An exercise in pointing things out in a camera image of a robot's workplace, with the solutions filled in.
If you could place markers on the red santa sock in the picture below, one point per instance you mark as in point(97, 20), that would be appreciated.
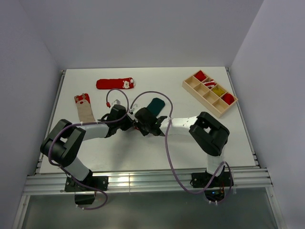
point(120, 83)

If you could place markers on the red reindeer sock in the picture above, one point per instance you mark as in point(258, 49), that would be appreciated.
point(228, 98)

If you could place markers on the wooden compartment tray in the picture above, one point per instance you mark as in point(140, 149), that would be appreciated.
point(206, 97)

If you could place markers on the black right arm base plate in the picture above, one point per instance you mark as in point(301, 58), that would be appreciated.
point(200, 180)

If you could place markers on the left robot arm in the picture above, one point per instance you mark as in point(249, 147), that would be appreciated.
point(62, 144)

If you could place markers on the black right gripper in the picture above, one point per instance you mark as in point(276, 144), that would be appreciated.
point(137, 123)

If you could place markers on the rolled striped sock in tray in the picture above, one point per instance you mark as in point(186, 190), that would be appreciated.
point(210, 84)

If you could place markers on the rolled red sock in tray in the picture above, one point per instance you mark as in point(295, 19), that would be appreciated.
point(200, 75)

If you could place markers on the dark green reindeer sock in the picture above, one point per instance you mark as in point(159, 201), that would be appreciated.
point(155, 106)

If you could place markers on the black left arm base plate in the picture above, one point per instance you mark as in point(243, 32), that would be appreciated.
point(100, 183)

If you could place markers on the rolled yellow sock in tray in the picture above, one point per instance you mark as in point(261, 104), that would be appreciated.
point(218, 91)

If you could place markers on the beige reindeer sock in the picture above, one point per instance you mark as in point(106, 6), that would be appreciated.
point(84, 108)

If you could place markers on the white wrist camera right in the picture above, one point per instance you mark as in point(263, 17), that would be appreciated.
point(134, 108)

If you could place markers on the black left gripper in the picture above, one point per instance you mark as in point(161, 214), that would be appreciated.
point(129, 123)

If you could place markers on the black box under frame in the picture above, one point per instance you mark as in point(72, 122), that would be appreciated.
point(84, 199)

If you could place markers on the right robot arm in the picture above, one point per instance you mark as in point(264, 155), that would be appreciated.
point(208, 133)

